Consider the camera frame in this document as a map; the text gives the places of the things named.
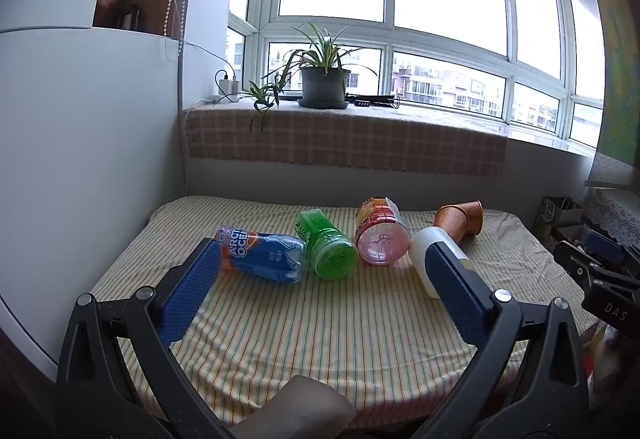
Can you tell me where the pink plastic bottle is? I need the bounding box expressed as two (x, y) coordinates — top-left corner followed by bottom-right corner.
(354, 197), (411, 267)

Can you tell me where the grey plant saucer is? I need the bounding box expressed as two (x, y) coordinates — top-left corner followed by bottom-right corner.
(298, 99), (350, 111)

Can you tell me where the potted spider plant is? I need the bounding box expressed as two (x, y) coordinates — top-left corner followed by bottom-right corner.
(269, 22), (382, 110)

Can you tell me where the dark picture frame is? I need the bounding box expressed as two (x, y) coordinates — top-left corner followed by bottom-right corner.
(117, 3), (147, 32)

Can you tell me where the cardboard box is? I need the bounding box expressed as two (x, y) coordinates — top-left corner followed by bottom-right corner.
(532, 196), (585, 241)

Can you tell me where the small spider plantlet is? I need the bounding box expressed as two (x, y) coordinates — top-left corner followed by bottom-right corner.
(234, 78), (285, 133)

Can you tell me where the white lace cloth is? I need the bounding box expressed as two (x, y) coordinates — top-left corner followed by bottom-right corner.
(582, 186), (640, 246)

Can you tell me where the white plastic cup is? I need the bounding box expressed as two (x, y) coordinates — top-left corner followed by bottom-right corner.
(409, 225), (475, 300)

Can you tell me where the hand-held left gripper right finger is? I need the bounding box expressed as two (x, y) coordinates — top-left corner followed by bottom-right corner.
(414, 240), (595, 439)

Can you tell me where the blue labelled plastic bottle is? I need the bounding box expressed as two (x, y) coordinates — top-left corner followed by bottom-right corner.
(215, 225), (309, 284)

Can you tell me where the beige cloth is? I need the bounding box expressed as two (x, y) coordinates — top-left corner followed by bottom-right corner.
(234, 374), (358, 439)

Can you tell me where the white window frame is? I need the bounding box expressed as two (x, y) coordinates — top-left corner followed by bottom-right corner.
(226, 0), (607, 151)

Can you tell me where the green plastic bottle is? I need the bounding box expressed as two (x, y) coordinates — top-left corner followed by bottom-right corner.
(294, 208), (360, 281)

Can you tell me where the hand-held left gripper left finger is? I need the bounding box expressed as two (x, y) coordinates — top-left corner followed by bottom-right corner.
(55, 237), (237, 439)

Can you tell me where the copper metal cup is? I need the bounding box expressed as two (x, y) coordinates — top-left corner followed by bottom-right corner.
(433, 200), (485, 240)

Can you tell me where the white cabinet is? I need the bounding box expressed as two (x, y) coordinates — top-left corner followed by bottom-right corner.
(0, 0), (210, 372)

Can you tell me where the checked windowsill cloth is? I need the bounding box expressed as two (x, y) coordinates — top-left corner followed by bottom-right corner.
(182, 98), (509, 178)

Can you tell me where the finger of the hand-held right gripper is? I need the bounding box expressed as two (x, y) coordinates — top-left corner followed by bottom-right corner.
(584, 230), (635, 262)
(553, 240), (617, 281)

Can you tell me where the black device on windowsill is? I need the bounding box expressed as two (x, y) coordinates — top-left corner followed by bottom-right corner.
(344, 93), (402, 109)

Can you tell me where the striped bed sheet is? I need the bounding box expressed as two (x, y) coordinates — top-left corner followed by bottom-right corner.
(89, 195), (592, 426)

